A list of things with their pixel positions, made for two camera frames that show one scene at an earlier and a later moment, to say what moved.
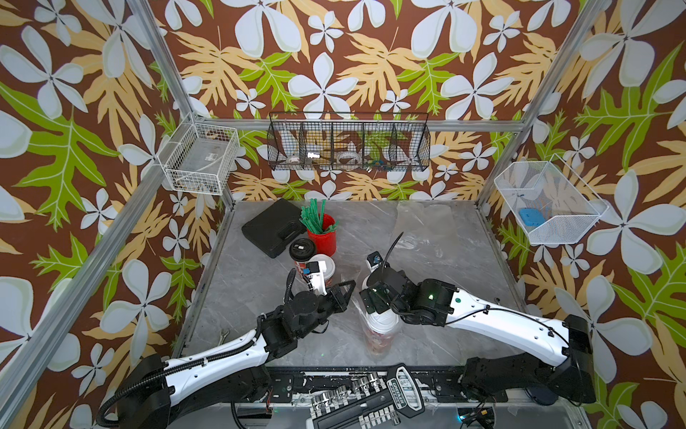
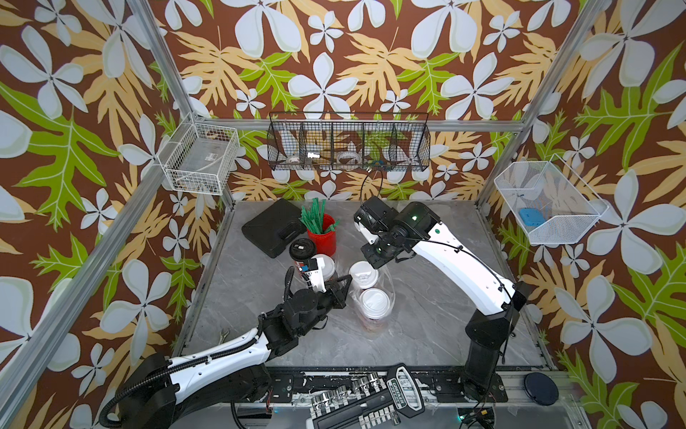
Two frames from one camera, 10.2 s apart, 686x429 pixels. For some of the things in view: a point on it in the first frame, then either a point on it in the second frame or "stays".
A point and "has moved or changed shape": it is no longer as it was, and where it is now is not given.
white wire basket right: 551,204 stays
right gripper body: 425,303 to 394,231
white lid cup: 330,269 stays
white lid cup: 378,328 to 363,274
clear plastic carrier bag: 380,330 has moved or changed shape
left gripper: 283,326 stays
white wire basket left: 200,158 stays
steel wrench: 223,336 stays
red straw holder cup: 325,242 stays
